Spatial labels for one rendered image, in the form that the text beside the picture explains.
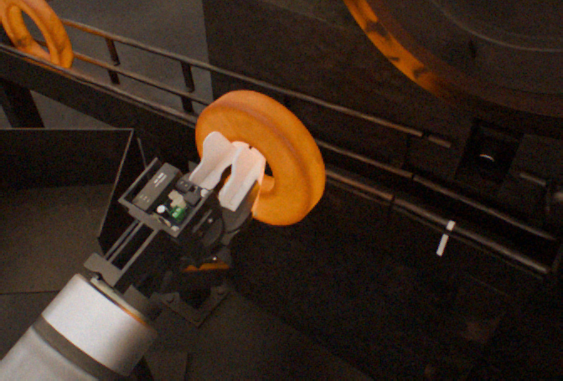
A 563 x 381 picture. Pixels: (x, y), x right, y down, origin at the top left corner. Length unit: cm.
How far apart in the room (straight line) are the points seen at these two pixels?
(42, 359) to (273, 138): 27
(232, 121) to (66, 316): 23
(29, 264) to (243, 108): 44
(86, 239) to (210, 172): 33
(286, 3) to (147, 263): 44
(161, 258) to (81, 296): 7
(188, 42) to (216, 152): 192
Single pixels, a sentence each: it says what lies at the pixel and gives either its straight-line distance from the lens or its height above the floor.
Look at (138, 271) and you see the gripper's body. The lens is 45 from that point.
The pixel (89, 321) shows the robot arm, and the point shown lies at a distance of 44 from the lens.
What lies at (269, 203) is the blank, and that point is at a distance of 56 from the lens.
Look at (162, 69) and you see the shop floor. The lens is 225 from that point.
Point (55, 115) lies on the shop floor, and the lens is 212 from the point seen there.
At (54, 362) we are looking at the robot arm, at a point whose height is 83.
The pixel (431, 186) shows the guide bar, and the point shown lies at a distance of 73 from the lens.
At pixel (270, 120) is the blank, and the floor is 90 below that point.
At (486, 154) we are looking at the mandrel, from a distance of 72.
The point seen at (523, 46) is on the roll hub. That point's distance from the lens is 41.
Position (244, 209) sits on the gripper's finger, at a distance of 50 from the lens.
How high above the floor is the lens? 120
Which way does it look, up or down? 44 degrees down
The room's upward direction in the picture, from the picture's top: straight up
